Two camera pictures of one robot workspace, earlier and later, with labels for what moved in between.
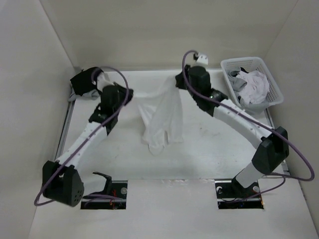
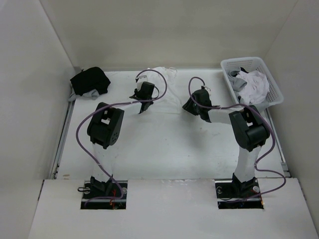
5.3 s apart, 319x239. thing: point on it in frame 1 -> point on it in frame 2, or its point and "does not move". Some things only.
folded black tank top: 81,83 does not move
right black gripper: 180,81 -> 188,106
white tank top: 164,118 -> 166,99
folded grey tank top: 93,94 does not move
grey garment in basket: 238,84 does not move
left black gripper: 124,91 -> 136,92
